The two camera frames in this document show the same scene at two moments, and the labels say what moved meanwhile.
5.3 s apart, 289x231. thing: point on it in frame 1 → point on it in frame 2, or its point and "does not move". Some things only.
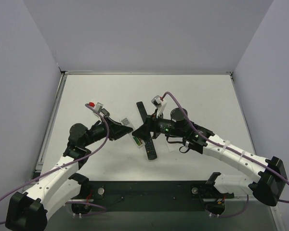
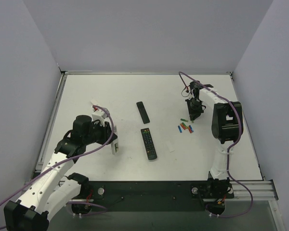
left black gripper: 111,129 → 108,134
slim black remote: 142,110 does not move
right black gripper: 151,126 → 194,110
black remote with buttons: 150,149 does not move
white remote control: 138,142 → 115,146
